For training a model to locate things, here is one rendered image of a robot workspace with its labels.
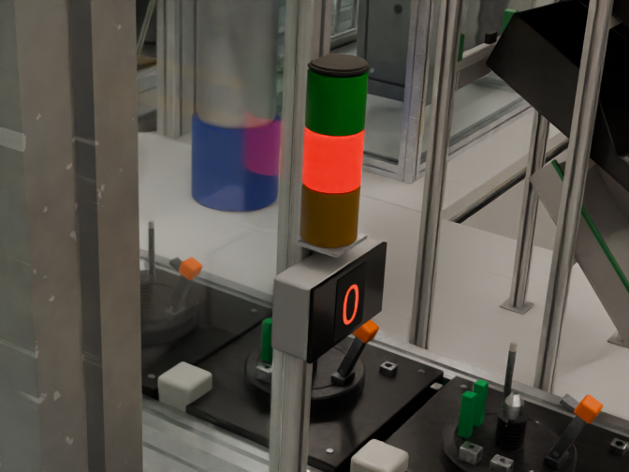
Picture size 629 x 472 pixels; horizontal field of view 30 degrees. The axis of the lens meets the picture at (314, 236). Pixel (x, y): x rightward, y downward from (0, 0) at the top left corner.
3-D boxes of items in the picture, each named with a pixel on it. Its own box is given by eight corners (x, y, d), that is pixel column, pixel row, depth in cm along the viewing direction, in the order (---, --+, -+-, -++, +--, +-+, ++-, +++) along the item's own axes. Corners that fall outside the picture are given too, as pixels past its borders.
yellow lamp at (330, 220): (368, 234, 102) (372, 182, 100) (337, 253, 98) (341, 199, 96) (319, 219, 105) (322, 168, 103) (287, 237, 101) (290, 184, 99)
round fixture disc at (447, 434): (594, 451, 125) (597, 435, 124) (542, 519, 114) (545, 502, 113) (475, 407, 131) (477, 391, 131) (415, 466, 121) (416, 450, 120)
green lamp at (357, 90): (375, 125, 98) (380, 68, 96) (343, 140, 94) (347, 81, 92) (325, 112, 100) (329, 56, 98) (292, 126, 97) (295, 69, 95)
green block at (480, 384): (483, 421, 125) (489, 381, 123) (478, 427, 124) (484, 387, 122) (474, 418, 126) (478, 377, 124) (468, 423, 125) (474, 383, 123)
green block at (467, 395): (472, 434, 123) (476, 393, 121) (467, 439, 122) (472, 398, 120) (461, 430, 124) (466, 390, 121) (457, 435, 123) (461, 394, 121)
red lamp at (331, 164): (372, 181, 100) (375, 126, 98) (341, 198, 96) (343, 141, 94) (322, 167, 103) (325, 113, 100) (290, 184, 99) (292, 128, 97)
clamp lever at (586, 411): (568, 454, 119) (605, 405, 115) (561, 464, 118) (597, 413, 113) (539, 432, 120) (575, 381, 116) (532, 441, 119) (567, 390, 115)
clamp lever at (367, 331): (355, 374, 132) (381, 326, 127) (345, 381, 130) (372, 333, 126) (329, 354, 133) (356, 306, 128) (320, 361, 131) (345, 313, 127)
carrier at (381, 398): (443, 385, 139) (452, 290, 134) (334, 483, 121) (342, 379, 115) (275, 323, 151) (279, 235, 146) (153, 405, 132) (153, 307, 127)
